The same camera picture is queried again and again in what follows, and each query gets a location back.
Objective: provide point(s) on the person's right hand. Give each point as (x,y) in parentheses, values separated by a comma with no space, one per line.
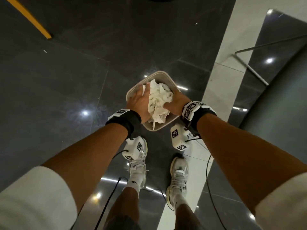
(177,104)

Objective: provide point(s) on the person's left hand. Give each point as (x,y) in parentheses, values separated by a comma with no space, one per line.
(138,102)

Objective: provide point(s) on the person's right fingers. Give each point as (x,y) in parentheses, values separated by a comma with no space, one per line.
(168,106)

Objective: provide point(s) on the person's left thumb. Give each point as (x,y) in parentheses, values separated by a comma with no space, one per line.
(147,90)

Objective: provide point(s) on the white cloth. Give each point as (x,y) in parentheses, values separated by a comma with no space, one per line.
(158,100)

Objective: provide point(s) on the person's left forearm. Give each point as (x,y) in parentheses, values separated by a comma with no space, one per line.
(91,160)

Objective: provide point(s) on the person's right forearm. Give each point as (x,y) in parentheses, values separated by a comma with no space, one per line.
(244,160)

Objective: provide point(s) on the beige waste bin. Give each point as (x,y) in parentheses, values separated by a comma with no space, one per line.
(158,76)

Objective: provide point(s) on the white marker block right wrist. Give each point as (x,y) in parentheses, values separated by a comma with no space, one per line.
(189,109)

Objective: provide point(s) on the white marker block wrist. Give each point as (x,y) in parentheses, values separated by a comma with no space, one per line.
(118,113)
(189,109)

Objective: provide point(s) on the black right wristband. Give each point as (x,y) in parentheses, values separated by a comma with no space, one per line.
(200,117)

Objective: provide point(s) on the black wristband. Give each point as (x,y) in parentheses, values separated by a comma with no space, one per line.
(200,117)
(130,122)

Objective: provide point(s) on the black left wristband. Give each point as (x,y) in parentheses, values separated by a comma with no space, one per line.
(130,122)

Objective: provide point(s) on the white marker block left wrist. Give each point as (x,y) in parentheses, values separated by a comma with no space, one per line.
(118,113)

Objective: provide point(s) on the person's right white sneaker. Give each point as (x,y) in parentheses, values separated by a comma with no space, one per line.
(178,174)

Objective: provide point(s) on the person's white sneaker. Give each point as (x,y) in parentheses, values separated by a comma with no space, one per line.
(178,174)
(138,168)

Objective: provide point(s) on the person's left white sneaker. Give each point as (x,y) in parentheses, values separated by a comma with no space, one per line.
(138,168)

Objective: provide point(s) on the person's left white sock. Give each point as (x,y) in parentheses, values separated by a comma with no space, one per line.
(133,186)

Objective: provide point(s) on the person's white sock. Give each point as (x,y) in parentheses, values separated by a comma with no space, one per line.
(179,198)
(133,186)

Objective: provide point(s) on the person's right white sock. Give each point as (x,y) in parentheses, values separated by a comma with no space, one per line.
(179,198)

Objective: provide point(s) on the person's left leg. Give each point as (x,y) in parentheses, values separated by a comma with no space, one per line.
(124,208)

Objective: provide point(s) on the person's leg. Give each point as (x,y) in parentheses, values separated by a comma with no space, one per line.
(187,217)
(124,208)

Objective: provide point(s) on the grey panel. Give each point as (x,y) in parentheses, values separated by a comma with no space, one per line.
(280,112)

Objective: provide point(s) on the person's right leg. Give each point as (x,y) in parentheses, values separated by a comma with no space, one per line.
(187,217)

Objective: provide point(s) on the dark shorts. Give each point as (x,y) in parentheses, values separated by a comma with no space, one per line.
(123,225)

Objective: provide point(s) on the yellow bar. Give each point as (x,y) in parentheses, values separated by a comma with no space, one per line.
(28,17)

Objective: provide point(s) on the person's right white sleeve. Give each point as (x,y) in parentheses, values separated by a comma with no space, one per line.
(285,203)

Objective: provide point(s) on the person's white sleeve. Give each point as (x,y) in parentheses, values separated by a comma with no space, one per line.
(285,203)
(36,201)

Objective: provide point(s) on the person's left white sleeve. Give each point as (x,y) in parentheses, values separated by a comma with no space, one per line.
(36,201)

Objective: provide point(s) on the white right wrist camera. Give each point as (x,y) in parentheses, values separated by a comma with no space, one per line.
(178,137)

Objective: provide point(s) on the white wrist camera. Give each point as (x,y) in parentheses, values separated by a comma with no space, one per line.
(178,137)
(133,148)

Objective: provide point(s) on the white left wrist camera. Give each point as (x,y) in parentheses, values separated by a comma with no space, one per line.
(133,148)

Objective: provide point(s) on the thin metal frame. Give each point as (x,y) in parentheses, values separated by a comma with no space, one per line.
(254,71)

